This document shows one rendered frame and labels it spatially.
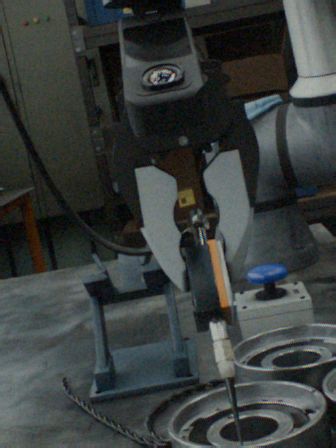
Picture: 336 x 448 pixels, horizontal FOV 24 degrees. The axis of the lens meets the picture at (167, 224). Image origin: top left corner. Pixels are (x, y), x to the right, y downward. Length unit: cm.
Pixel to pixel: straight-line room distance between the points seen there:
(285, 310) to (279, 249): 31
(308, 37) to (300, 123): 11
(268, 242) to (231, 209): 53
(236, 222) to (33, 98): 390
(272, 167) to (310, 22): 19
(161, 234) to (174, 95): 12
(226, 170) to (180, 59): 9
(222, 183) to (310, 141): 50
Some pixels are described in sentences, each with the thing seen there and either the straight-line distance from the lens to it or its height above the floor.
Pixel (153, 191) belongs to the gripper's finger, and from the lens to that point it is 52.
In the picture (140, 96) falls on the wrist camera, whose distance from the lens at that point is 43.
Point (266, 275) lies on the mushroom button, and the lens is 76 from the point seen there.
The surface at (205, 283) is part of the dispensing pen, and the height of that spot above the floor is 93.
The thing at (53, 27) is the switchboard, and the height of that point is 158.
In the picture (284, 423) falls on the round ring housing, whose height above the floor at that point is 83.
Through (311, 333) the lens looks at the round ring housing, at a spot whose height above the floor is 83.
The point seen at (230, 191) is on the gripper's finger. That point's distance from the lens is 52.
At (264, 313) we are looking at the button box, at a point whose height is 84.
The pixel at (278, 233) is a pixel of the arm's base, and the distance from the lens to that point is 105.
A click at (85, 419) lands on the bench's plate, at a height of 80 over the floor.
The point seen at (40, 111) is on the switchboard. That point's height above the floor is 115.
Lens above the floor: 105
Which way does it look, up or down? 8 degrees down
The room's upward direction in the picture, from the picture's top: 11 degrees counter-clockwise
